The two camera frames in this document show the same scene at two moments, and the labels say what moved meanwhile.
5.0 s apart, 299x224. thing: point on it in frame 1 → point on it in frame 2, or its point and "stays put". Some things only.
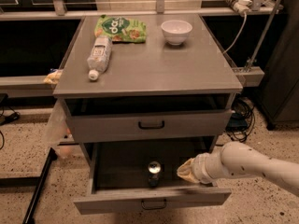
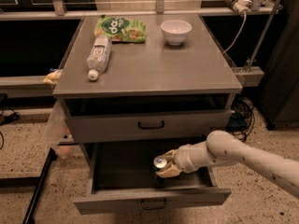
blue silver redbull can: (153, 170) → (160, 161)
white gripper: (201, 170) → (184, 161)
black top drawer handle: (151, 127) stays put
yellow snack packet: (53, 77) stays put
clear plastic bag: (58, 135) stays put
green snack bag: (121, 29) stays put
